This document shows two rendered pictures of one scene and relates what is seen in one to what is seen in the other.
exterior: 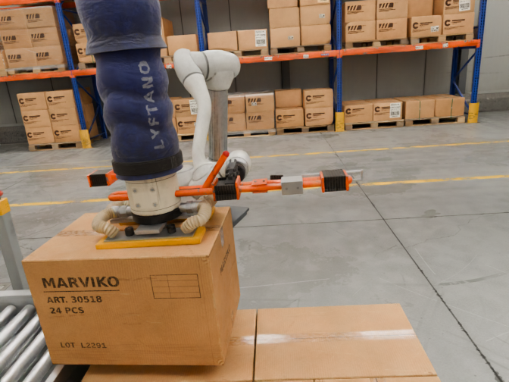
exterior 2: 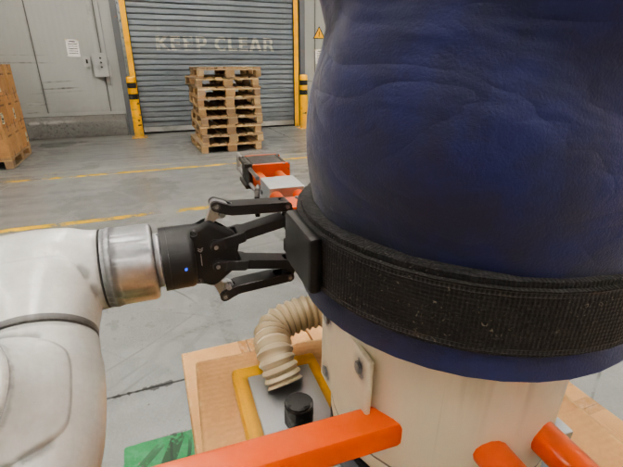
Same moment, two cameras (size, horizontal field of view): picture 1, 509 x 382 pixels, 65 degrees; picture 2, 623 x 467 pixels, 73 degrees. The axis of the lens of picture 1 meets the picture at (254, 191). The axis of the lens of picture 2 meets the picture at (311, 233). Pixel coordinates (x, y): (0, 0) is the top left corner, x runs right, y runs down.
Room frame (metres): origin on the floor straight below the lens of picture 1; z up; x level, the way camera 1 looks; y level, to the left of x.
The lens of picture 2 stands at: (1.49, 0.54, 1.36)
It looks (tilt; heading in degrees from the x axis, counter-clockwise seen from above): 22 degrees down; 245
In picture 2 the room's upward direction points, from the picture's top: straight up
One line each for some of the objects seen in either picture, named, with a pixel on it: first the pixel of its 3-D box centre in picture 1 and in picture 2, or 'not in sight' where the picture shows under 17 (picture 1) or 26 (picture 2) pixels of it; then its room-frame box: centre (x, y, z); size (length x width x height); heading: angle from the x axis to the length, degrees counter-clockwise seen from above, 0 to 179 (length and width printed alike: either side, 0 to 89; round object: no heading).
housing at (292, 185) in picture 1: (291, 185); (282, 193); (1.24, -0.12, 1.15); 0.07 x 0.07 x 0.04; 85
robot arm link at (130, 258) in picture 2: (236, 169); (134, 263); (1.49, 0.06, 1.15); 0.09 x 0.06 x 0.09; 86
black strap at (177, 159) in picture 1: (148, 160); (457, 227); (1.28, 0.34, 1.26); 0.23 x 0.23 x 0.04
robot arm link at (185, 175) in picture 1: (187, 186); not in sight; (2.01, 0.35, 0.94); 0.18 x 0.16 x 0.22; 122
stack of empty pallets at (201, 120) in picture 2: not in sight; (223, 107); (-0.28, -6.94, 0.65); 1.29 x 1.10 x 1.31; 87
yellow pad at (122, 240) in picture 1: (151, 233); not in sight; (1.19, 0.34, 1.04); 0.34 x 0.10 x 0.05; 85
